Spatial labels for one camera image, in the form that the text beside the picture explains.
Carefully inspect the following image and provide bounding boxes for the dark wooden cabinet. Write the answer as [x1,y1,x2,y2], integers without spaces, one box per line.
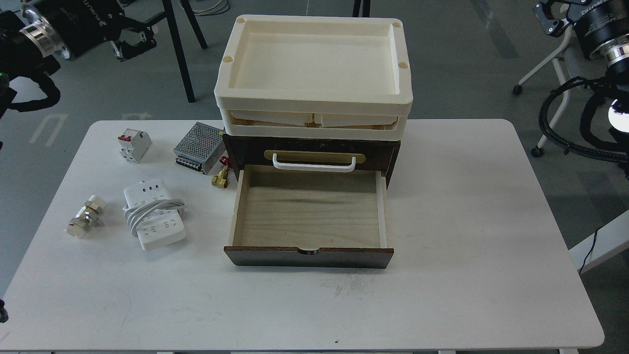
[223,134,401,193]

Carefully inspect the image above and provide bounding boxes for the white rolling chair base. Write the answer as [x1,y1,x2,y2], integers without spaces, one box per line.
[513,25,583,158]

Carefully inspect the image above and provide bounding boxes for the white red circuit breaker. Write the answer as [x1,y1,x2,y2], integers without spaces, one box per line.
[117,128,152,163]

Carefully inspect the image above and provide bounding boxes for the black corrugated cable hose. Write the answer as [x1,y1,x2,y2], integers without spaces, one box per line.
[538,76,629,164]

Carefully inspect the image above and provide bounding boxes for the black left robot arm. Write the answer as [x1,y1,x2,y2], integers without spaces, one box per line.
[0,0,166,114]

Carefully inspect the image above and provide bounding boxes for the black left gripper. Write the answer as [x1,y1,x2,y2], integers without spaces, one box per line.
[112,17,157,62]

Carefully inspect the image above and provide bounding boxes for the metal mesh power supply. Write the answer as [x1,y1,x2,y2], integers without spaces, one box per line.
[173,122,226,175]

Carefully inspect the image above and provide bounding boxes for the black stand legs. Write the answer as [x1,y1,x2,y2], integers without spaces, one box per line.
[160,0,208,103]

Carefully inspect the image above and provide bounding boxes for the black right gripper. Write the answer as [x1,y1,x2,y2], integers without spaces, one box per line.
[533,0,583,37]

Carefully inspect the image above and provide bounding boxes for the white drawer handle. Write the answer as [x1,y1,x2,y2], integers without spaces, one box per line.
[272,153,357,173]

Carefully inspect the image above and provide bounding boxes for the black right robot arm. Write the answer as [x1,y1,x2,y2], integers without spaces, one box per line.
[532,0,628,152]

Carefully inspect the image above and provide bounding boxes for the brass valve red handle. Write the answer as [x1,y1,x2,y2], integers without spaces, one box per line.
[211,155,231,189]

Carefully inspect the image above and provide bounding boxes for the silver pipe fitting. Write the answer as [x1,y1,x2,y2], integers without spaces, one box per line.
[64,195,106,237]

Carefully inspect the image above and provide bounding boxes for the cream plastic tray stack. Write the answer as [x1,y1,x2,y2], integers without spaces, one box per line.
[214,14,413,141]

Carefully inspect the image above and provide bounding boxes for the white power strip with cable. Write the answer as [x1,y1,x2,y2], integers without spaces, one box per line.
[123,179,186,251]

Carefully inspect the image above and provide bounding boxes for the open wooden drawer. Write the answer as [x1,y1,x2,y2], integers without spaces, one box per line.
[223,165,395,269]

